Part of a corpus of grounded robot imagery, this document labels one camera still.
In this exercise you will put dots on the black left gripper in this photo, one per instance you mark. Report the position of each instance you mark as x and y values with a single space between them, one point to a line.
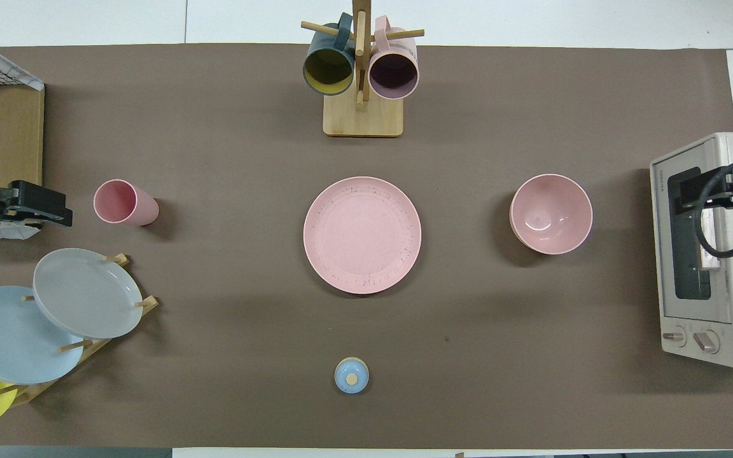
29 198

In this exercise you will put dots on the light blue plate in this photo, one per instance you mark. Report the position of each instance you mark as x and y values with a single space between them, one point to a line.
10 337

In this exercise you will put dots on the wooden mug tree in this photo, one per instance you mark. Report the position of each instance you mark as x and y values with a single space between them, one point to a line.
363 117

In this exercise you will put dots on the wooden plate rack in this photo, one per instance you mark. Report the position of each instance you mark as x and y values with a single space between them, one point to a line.
96 346

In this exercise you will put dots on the white patterned cloth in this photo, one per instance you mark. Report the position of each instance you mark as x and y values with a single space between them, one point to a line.
4 63

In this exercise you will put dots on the brown table mat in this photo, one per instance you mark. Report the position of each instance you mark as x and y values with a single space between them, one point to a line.
245 356

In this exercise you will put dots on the grey plate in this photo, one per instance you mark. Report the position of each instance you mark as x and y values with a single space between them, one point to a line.
86 292

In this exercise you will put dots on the dark teal mug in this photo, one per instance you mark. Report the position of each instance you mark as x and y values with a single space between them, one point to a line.
328 67

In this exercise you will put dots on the pink speckled plate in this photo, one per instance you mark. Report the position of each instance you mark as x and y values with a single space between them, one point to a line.
362 235

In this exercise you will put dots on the pink tumbler cup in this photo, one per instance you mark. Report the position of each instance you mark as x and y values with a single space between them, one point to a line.
126 203

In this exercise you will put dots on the pink bowl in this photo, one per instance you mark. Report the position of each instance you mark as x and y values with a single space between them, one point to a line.
551 214

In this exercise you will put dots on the pale pink mug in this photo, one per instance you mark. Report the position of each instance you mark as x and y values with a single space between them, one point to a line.
394 71

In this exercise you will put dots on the small blue call bell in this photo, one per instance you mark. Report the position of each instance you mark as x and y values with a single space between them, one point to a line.
351 376

